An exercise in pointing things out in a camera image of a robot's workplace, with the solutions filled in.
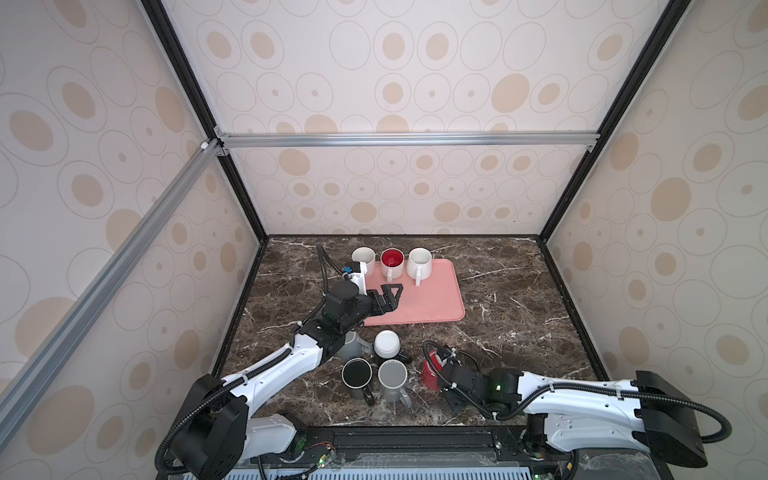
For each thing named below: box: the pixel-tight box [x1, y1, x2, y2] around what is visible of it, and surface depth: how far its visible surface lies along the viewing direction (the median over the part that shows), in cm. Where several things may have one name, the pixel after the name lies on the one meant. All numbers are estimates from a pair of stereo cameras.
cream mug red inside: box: [380, 247, 405, 282], surface depth 105 cm
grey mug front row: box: [378, 359, 412, 408], surface depth 76 cm
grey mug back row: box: [337, 330, 373, 362], surface depth 85 cm
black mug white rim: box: [341, 357, 375, 406], surface depth 78 cm
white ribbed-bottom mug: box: [407, 247, 433, 287], surface depth 104 cm
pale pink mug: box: [351, 246, 376, 277], surface depth 105 cm
